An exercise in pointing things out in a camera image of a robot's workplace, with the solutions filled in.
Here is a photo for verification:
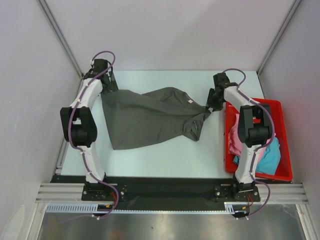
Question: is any dark grey t shirt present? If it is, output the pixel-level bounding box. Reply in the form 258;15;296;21
101;87;211;150

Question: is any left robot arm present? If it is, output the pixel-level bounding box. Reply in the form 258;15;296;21
60;59;117;201

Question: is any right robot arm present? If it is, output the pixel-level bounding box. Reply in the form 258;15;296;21
206;71;275;202

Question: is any pink t shirt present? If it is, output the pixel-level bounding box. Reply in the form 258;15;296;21
228;113;281;164

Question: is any blue t shirt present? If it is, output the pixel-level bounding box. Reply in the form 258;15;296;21
228;136;281;175

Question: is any red plastic bin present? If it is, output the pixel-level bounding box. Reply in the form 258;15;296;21
224;98;293;182

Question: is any left aluminium corner post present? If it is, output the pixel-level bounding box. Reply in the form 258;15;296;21
36;0;84;79

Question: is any aluminium corner post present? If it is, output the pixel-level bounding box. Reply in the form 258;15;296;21
36;0;84;79
256;0;303;77

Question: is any right cable duct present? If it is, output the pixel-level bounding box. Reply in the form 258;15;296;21
224;201;253;215

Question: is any cable duct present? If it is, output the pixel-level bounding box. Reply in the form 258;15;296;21
46;203;113;214
224;201;253;215

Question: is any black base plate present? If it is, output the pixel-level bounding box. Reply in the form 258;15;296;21
51;174;261;211

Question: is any right aluminium corner post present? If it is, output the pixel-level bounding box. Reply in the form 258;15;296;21
256;0;303;77

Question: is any left cable duct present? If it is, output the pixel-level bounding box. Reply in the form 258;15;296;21
46;203;113;214

